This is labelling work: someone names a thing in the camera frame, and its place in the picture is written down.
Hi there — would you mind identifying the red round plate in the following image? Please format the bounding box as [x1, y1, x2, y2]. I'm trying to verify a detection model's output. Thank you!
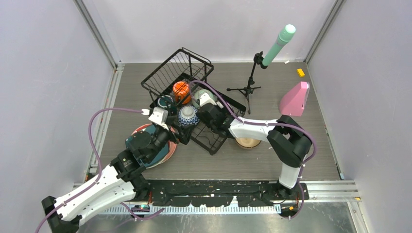
[131, 124, 155, 135]

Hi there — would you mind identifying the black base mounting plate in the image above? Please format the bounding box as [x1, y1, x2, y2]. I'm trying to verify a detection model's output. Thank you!
[136, 180, 309, 207]

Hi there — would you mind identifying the mint green microphone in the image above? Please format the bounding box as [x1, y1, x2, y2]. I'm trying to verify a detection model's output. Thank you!
[262, 24, 296, 67]

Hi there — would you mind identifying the yellow small block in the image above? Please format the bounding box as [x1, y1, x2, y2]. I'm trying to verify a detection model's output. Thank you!
[296, 68, 305, 77]

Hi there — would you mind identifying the brown striped bowl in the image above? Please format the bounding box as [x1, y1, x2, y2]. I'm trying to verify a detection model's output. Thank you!
[235, 138, 261, 149]

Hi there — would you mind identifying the orange mug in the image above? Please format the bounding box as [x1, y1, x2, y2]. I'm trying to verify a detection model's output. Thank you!
[172, 81, 191, 104]

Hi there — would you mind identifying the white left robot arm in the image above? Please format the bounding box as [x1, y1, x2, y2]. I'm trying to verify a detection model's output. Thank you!
[42, 124, 194, 233]

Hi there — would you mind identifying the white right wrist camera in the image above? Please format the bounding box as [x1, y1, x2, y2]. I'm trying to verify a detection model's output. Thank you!
[198, 94, 223, 109]

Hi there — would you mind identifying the pink wedge object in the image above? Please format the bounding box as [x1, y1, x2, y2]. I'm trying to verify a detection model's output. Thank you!
[279, 82, 310, 117]

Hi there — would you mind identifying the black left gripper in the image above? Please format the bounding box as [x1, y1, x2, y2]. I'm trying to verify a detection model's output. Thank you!
[146, 116, 194, 163]

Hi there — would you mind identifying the pink round plate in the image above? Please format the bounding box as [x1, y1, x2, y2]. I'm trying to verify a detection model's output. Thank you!
[132, 122, 178, 168]

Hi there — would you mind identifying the teal square plate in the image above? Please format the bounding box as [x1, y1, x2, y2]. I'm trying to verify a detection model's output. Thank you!
[125, 124, 170, 168]

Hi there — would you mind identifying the dark green mug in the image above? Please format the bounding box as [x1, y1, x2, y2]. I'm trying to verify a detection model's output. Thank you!
[157, 95, 177, 116]

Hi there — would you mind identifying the red patterned bowl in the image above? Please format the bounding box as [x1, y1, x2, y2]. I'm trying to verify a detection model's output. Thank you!
[177, 105, 200, 126]

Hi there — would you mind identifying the black mini tripod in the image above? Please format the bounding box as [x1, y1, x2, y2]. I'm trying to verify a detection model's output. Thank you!
[226, 51, 267, 114]

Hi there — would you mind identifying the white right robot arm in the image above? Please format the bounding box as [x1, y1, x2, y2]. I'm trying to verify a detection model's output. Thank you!
[197, 103, 317, 199]

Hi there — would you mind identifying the black wire dish rack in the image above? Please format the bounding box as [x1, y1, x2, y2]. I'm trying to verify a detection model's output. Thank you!
[140, 47, 227, 155]

